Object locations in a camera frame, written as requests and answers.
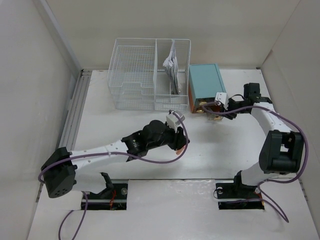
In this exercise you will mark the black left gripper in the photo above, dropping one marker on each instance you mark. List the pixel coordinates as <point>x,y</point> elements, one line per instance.
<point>178,139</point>

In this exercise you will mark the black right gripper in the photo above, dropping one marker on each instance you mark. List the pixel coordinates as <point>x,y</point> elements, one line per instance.
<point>231,116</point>

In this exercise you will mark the orange plastic case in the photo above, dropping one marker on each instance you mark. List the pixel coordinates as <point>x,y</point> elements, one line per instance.
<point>179,151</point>

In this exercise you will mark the grey setup guide booklet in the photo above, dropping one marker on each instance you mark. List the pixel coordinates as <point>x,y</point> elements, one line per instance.
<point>171,67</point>

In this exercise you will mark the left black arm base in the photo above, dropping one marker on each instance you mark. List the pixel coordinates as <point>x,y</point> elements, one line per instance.
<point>112,198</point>

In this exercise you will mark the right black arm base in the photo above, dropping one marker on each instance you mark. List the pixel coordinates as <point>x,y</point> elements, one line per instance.
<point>233,195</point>

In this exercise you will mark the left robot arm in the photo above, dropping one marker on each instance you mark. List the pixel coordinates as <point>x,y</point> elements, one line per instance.
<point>66,171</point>

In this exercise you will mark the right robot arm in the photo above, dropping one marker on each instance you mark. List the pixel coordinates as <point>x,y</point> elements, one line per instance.
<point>285,149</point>

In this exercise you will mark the teal orange drawer box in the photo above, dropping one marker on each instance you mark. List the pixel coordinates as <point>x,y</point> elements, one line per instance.
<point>204,82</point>

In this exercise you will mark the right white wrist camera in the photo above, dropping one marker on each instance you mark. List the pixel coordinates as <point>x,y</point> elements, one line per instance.
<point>223,99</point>

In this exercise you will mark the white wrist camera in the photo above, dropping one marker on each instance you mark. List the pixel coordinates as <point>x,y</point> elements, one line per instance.
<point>174,119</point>
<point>223,99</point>

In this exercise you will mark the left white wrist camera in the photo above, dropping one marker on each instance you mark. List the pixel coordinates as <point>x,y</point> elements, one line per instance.
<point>174,119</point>

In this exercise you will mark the white wire mesh organizer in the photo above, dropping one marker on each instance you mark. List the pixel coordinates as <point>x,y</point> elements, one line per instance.
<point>137,79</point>

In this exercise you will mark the aluminium rail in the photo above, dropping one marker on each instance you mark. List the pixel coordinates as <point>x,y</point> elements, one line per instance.
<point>74,110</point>

